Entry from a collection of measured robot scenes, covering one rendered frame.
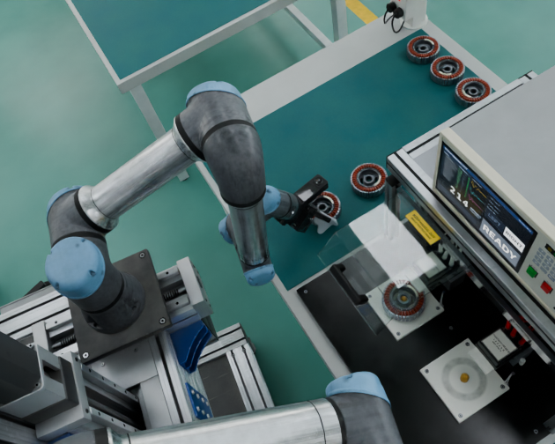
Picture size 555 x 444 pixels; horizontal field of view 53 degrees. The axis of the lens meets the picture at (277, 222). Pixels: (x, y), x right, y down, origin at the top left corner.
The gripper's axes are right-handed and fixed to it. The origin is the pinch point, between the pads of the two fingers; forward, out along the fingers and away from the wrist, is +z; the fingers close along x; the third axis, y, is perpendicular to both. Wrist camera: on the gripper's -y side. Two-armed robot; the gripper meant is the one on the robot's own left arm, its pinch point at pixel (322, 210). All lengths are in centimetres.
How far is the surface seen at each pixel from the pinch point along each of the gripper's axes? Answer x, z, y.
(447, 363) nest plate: 56, -8, 10
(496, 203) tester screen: 49, -42, -28
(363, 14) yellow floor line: -112, 135, -83
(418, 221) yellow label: 33.8, -25.8, -15.8
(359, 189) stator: 4.6, 4.1, -11.3
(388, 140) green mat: -2.7, 17.6, -28.5
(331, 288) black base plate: 20.2, -8.9, 14.4
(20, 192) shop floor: -166, 33, 98
